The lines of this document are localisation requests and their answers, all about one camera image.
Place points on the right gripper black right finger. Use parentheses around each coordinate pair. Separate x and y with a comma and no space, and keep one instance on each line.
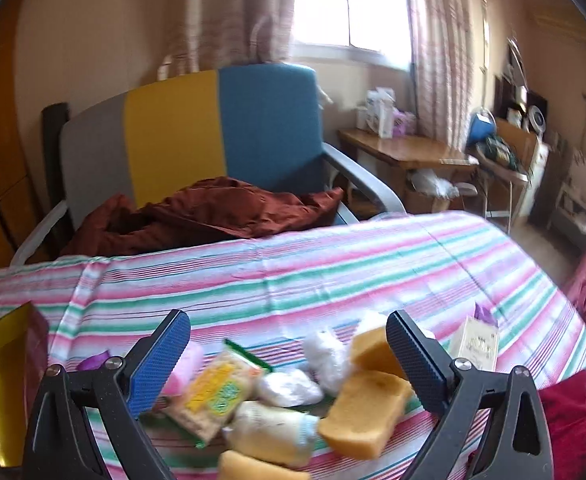
(515,443)

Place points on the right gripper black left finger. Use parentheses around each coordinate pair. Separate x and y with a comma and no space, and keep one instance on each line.
(60,443)

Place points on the purple snack packet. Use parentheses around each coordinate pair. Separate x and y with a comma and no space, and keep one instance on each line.
(93,362)

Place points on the cream herbal cream box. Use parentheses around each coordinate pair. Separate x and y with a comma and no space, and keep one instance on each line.
(477,342)

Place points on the yellow sponge block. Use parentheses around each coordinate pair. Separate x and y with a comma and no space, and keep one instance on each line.
(371,351)
(363,416)

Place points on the red cloth bottom right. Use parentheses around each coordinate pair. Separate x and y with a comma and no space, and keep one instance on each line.
(564,405)

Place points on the gold tin box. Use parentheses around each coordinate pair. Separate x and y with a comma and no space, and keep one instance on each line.
(23,359)

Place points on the pink sponge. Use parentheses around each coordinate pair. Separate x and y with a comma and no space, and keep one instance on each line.
(187,366)

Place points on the green yellow cracker packet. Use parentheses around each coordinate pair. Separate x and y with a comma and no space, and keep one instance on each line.
(216,392)

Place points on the yellow sponge at bottom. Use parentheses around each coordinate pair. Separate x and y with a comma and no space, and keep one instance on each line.
(236,466)

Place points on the striped pink green bedsheet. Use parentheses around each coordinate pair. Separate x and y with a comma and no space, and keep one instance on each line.
(269,294)

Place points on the white plastic wrapped ball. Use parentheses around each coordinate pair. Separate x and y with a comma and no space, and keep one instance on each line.
(328,359)

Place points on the wrapped bread roll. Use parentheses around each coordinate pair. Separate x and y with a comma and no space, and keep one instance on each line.
(276,435)

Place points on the white plastic wrapped lump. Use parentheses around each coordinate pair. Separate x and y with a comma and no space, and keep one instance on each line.
(289,389)

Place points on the dark red crumpled cloth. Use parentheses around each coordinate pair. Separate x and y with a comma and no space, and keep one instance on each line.
(207,212)

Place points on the wooden side table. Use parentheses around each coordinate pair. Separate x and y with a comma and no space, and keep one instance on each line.
(406,154)

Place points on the grey yellow blue armchair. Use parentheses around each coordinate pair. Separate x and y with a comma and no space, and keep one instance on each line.
(257,123)

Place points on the blue bag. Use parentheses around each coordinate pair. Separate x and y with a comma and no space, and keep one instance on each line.
(482,124)

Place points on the purple box on table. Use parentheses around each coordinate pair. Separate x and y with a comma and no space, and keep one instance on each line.
(404,123)

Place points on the white box on table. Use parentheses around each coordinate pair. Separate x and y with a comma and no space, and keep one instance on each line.
(380,105)

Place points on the right patterned curtain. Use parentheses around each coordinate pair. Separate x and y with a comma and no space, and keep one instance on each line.
(442,63)

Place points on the patterned curtain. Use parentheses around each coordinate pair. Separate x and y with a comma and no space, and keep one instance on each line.
(442,63)
(211,34)

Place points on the left patterned curtain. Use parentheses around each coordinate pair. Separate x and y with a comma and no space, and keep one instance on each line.
(211,34)

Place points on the metal frame stand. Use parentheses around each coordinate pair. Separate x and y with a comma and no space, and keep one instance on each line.
(497,188)

